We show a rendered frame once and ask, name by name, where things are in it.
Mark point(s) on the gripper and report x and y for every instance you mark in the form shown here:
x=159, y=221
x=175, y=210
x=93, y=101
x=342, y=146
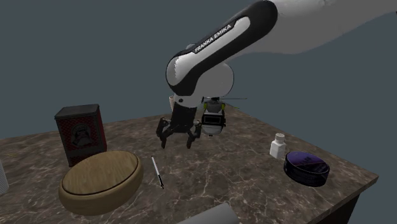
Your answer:
x=183, y=119

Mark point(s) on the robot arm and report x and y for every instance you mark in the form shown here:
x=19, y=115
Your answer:
x=214, y=59

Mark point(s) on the white toy helicopter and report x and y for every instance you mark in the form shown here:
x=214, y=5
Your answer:
x=212, y=119

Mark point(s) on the white and black pen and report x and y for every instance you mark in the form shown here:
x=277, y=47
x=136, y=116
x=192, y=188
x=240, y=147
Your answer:
x=157, y=171

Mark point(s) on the grey rounded object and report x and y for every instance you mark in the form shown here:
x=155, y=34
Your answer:
x=214, y=215

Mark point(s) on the round wooden bowl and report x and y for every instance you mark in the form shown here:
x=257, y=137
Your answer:
x=99, y=178

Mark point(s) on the dark red tin box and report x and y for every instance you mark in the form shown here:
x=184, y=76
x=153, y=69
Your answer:
x=81, y=133

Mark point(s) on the white shaker bottle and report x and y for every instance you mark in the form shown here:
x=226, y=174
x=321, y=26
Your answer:
x=278, y=148

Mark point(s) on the dark purple round tin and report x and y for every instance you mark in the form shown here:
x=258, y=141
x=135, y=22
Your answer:
x=305, y=169

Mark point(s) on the white ribbed object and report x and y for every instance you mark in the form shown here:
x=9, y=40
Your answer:
x=2, y=180

